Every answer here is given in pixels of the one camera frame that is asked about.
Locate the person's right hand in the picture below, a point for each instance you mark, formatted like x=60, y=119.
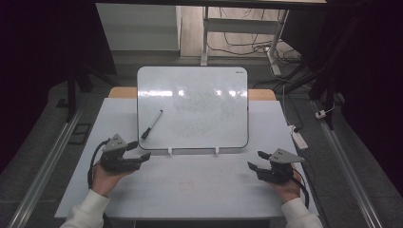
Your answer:
x=288, y=190

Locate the white whiteboard support clip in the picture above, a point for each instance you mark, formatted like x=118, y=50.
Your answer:
x=217, y=150
x=170, y=151

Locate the white power strip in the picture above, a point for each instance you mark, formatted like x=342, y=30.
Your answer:
x=298, y=137

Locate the aluminium floor rail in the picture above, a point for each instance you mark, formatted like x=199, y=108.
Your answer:
x=348, y=171
x=47, y=164

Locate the person's left hand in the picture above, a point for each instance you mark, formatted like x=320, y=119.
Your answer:
x=106, y=182

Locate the wooden table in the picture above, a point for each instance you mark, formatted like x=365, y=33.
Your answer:
x=123, y=92

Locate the white plug adapter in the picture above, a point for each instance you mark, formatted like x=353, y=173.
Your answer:
x=320, y=114

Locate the black floor plate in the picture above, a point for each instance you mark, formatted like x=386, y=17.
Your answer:
x=80, y=133

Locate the white whiteboard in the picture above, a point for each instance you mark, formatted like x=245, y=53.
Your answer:
x=196, y=110

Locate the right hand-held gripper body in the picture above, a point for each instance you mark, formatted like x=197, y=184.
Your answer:
x=278, y=167

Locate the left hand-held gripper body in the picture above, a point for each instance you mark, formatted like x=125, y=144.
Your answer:
x=115, y=155

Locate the black metal stand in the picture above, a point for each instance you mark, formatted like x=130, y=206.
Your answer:
x=326, y=85
x=72, y=91

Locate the white metal desk frame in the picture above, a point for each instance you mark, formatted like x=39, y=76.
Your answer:
x=240, y=26

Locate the black whiteboard marker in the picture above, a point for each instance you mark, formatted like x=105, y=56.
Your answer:
x=152, y=124

